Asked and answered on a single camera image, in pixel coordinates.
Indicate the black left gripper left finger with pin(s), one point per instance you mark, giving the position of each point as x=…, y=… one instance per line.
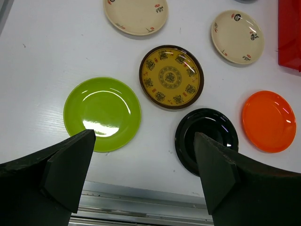
x=44, y=188

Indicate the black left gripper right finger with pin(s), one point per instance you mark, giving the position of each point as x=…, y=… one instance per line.
x=240, y=191

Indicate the black plate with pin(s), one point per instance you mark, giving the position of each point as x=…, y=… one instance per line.
x=210, y=122

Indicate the orange plate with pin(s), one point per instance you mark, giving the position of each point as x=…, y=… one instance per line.
x=268, y=121

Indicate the lime green plate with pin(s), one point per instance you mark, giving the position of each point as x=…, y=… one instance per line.
x=107, y=106

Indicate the yellow brown patterned plate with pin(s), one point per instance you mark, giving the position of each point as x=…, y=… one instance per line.
x=171, y=77

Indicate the cream plate with markings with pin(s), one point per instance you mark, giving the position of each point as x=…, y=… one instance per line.
x=136, y=17

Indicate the red plastic bin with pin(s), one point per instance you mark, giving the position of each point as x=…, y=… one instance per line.
x=289, y=34

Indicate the aluminium rail frame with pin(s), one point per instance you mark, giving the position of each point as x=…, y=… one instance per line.
x=111, y=205

